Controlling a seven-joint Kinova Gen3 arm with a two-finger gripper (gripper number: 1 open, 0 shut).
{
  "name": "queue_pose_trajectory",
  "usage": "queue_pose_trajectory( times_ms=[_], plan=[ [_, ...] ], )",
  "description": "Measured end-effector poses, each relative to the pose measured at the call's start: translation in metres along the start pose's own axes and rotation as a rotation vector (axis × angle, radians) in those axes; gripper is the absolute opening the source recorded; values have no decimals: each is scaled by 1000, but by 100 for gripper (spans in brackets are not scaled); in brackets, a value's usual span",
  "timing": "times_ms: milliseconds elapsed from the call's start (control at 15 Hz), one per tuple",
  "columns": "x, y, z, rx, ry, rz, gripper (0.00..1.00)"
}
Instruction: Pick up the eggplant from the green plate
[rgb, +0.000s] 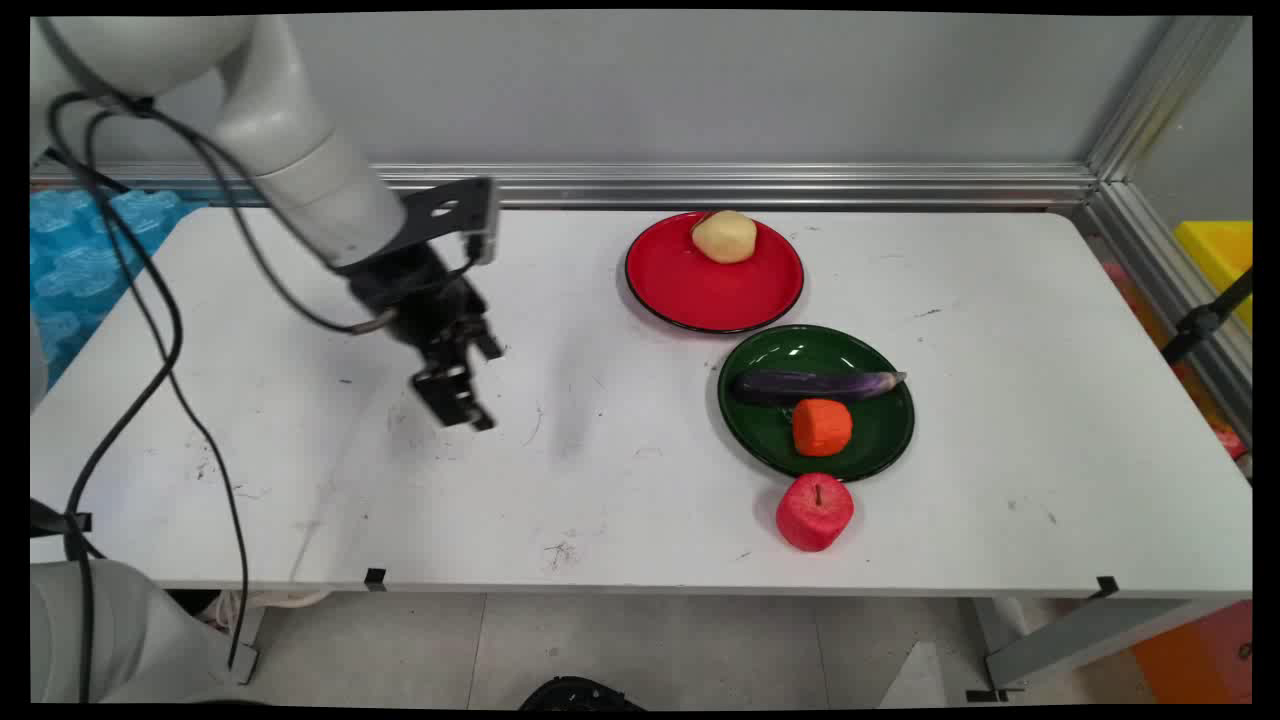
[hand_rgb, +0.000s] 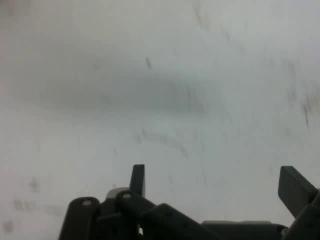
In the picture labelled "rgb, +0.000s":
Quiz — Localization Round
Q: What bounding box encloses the orange toy carrot piece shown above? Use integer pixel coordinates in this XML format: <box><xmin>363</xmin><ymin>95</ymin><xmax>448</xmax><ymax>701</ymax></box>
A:
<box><xmin>792</xmin><ymin>399</ymin><xmax>854</xmax><ymax>458</ymax></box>

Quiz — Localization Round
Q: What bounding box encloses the short aluminium frame rail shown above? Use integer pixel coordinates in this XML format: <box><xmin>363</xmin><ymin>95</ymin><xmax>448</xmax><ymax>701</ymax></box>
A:
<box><xmin>1075</xmin><ymin>180</ymin><xmax>1253</xmax><ymax>446</ymax></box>

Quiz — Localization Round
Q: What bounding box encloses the grey metal table leg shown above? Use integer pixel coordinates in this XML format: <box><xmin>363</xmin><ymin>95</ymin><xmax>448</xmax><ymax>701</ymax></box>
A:
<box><xmin>965</xmin><ymin>597</ymin><xmax>1216</xmax><ymax>703</ymax></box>

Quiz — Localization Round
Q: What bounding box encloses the thick black cable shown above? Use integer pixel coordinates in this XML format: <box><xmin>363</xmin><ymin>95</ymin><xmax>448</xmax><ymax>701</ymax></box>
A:
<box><xmin>42</xmin><ymin>92</ymin><xmax>187</xmax><ymax>706</ymax></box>

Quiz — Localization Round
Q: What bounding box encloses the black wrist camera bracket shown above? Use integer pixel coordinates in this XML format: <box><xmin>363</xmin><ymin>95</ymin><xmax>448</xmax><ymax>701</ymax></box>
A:
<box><xmin>385</xmin><ymin>180</ymin><xmax>471</xmax><ymax>266</ymax></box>

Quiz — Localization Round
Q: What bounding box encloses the blue bubble wrap sheet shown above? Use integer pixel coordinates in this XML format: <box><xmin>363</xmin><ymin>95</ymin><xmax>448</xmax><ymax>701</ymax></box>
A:
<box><xmin>30</xmin><ymin>187</ymin><xmax>206</xmax><ymax>386</ymax></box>

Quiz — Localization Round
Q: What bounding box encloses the black cable clamp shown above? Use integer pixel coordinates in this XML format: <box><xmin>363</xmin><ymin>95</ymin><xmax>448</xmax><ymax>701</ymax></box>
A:
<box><xmin>30</xmin><ymin>497</ymin><xmax>93</xmax><ymax>538</ymax></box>

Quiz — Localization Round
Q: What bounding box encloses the long aluminium frame rail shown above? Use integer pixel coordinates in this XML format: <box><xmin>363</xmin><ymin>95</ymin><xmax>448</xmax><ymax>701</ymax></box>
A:
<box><xmin>30</xmin><ymin>162</ymin><xmax>1101</xmax><ymax>212</ymax></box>

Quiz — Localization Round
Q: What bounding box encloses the black round floor object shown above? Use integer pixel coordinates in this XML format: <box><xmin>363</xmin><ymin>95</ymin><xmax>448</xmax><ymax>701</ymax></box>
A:
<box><xmin>518</xmin><ymin>676</ymin><xmax>649</xmax><ymax>712</ymax></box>

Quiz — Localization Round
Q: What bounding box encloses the dark green plate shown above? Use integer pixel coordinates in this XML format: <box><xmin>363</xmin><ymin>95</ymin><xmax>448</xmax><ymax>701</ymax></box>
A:
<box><xmin>716</xmin><ymin>324</ymin><xmax>916</xmax><ymax>483</ymax></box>

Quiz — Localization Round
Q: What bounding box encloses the thin black cable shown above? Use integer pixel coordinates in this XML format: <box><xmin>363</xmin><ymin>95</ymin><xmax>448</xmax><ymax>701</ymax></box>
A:
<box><xmin>85</xmin><ymin>105</ymin><xmax>251</xmax><ymax>673</ymax></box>

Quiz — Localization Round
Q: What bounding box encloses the yellow toy potato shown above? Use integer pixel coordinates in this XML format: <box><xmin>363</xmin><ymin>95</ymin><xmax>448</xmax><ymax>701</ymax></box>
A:
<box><xmin>691</xmin><ymin>209</ymin><xmax>759</xmax><ymax>266</ymax></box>

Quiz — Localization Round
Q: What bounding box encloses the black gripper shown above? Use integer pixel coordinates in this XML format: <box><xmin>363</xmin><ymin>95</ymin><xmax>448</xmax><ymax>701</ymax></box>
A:
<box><xmin>345</xmin><ymin>243</ymin><xmax>505</xmax><ymax>433</ymax></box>

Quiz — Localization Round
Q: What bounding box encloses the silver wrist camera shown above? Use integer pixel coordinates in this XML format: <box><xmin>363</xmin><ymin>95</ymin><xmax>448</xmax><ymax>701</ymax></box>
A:
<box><xmin>463</xmin><ymin>177</ymin><xmax>500</xmax><ymax>267</ymax></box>

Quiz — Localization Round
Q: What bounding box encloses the yellow plastic box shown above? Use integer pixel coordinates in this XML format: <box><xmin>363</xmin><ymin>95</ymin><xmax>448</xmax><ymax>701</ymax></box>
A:
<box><xmin>1173</xmin><ymin>220</ymin><xmax>1253</xmax><ymax>333</ymax></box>

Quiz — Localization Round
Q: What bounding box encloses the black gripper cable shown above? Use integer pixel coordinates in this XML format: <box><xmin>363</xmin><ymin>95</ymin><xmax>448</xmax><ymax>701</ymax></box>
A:
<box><xmin>140</xmin><ymin>98</ymin><xmax>401</xmax><ymax>336</ymax></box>

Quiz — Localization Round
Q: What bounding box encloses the red plate with black rim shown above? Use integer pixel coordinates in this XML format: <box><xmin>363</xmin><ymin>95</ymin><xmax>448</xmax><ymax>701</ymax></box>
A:
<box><xmin>624</xmin><ymin>210</ymin><xmax>806</xmax><ymax>335</ymax></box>

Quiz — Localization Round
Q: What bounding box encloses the aluminium frame post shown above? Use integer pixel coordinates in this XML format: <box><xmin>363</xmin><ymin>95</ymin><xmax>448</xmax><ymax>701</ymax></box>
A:
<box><xmin>1085</xmin><ymin>15</ymin><xmax>1251</xmax><ymax>183</ymax></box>

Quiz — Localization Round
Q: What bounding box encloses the purple toy eggplant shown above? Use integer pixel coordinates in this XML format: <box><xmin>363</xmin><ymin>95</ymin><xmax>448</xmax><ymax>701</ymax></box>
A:
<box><xmin>733</xmin><ymin>369</ymin><xmax>908</xmax><ymax>406</ymax></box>

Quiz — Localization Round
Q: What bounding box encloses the red toy apple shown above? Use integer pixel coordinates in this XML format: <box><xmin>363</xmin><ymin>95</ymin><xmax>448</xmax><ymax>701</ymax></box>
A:
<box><xmin>776</xmin><ymin>473</ymin><xmax>855</xmax><ymax>553</ymax></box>

